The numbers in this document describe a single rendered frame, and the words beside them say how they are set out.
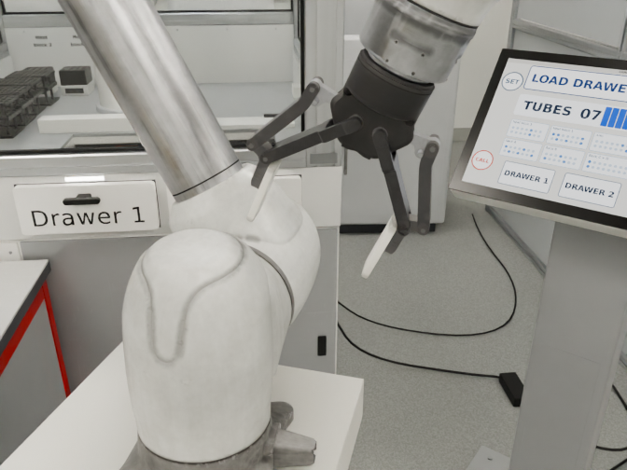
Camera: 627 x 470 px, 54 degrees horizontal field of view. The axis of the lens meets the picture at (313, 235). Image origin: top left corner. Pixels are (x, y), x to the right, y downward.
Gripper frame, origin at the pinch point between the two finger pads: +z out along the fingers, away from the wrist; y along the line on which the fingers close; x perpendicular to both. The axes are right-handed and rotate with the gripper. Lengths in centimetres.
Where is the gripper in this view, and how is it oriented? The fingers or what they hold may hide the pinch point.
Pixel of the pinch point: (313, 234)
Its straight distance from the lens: 65.8
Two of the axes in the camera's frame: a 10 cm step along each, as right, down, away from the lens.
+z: -3.8, 7.6, 5.3
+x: 2.2, -4.8, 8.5
